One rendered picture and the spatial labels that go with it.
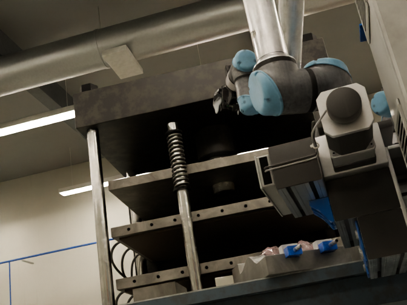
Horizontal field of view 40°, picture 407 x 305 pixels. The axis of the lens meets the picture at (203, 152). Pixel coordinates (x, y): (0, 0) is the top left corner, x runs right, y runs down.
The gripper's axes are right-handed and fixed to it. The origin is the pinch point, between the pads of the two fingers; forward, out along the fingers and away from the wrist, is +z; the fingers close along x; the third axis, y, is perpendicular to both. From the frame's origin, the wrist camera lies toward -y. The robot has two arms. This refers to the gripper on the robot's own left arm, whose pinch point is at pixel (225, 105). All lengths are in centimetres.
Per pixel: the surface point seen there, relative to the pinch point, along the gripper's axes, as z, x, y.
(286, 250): -23, 12, 59
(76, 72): 326, -83, -204
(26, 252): 794, -184, -127
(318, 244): -21, 22, 56
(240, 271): 17, 7, 57
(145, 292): 16, -27, 65
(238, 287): -14, -1, 68
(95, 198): 85, -48, 9
